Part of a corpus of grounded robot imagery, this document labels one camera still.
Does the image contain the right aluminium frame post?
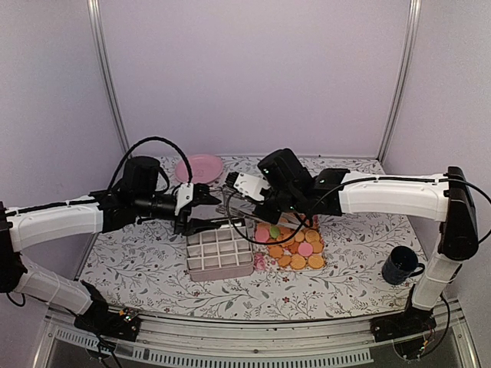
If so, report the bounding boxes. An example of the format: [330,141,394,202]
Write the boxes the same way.
[377,0,422,164]

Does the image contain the silver tin lid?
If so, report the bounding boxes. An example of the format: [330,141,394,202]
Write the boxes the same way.
[210,186,229,215]

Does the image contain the left aluminium frame post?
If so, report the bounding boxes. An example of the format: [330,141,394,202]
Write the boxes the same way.
[87,0,130,153]

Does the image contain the floral cookie tray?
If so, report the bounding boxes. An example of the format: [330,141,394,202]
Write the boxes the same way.
[253,216,328,272]

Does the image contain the dark blue mug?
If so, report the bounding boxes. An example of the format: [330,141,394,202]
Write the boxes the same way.
[381,246,425,285]

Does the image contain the metal tongs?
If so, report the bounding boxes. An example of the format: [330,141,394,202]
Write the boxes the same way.
[216,205,300,229]

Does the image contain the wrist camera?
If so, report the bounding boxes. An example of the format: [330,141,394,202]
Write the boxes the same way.
[174,183,194,216]
[226,172,271,202]

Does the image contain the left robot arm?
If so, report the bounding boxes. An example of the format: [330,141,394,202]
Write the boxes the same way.
[1,156,220,333]

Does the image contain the pink divided cookie tin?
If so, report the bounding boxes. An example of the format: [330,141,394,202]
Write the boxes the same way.
[186,218,254,282]

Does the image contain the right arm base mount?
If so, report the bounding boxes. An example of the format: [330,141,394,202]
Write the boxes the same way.
[370,314,437,360]

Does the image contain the aluminium frame post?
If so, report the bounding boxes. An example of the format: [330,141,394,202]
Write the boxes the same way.
[377,0,422,164]
[87,0,130,153]

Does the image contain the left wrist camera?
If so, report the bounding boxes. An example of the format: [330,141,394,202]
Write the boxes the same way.
[174,183,194,216]

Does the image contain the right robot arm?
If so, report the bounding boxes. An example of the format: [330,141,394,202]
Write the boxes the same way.
[236,149,479,334]

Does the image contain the pink plate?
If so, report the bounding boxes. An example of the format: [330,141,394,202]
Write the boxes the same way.
[175,154,223,184]

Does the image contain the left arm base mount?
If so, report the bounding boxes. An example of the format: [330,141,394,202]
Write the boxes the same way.
[74,307,141,342]

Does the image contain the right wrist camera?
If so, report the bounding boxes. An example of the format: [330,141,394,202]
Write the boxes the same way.
[226,172,271,202]

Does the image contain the front aluminium rail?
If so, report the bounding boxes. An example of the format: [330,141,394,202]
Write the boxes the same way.
[33,300,481,367]

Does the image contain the green sandwich cookie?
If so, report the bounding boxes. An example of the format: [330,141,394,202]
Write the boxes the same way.
[269,225,281,238]

